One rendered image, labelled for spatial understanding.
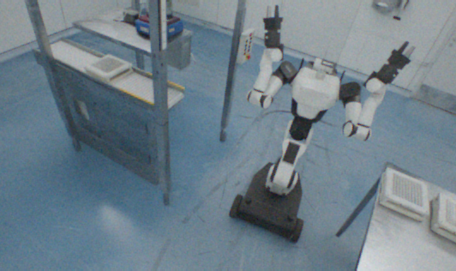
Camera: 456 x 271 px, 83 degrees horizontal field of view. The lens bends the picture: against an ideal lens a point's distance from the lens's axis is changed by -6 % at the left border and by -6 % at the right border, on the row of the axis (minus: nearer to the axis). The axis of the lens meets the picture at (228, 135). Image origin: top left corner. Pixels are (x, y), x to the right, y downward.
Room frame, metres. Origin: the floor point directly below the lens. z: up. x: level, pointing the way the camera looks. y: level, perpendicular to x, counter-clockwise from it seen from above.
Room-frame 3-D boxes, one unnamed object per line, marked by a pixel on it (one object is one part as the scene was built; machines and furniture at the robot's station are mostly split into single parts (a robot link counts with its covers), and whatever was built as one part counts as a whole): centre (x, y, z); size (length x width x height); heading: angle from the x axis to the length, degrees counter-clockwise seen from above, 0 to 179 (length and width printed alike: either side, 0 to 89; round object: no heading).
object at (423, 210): (1.01, -1.05, 0.95); 0.25 x 0.24 x 0.02; 159
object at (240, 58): (2.23, -0.02, 1.08); 0.17 x 0.06 x 0.26; 157
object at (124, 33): (1.58, 0.68, 1.36); 0.62 x 0.38 x 0.04; 67
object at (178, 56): (1.63, 0.44, 1.25); 0.22 x 0.11 x 0.20; 67
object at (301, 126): (1.59, -0.51, 0.88); 0.28 x 0.13 x 0.18; 164
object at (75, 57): (1.74, 1.02, 0.92); 1.35 x 0.25 x 0.05; 67
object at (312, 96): (1.57, -0.50, 1.15); 0.34 x 0.30 x 0.36; 74
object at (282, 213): (1.49, -0.48, 0.19); 0.64 x 0.52 x 0.33; 164
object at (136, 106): (1.74, 1.02, 0.88); 1.30 x 0.29 x 0.10; 67
